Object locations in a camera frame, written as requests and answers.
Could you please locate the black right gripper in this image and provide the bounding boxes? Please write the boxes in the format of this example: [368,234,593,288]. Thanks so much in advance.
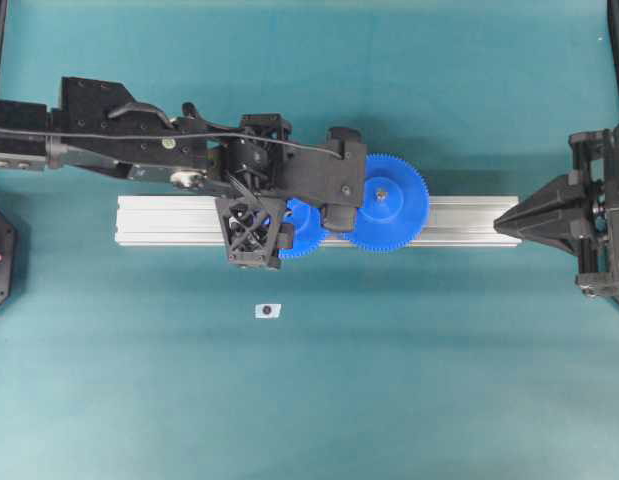
[494,124,619,309]

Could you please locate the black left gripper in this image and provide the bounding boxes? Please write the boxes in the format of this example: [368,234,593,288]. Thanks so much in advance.
[208,113,339,270]

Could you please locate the small blue gear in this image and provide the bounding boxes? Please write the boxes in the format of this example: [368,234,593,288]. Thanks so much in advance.
[279,199,327,260]

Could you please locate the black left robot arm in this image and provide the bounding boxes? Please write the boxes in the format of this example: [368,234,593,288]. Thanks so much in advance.
[0,77,366,269]

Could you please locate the large blue gear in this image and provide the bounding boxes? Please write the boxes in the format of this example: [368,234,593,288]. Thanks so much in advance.
[342,153,430,252]

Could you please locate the white marker sticker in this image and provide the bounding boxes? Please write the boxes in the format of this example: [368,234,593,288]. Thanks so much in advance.
[254,303,282,319]

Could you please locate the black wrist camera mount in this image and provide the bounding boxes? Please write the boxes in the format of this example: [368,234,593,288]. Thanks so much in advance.
[277,127,367,233]

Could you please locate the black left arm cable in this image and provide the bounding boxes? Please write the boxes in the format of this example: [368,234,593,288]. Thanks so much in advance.
[0,125,346,162]

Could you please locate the silver aluminium extrusion rail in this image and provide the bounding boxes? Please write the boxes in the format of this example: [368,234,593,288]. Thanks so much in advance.
[114,195,521,248]

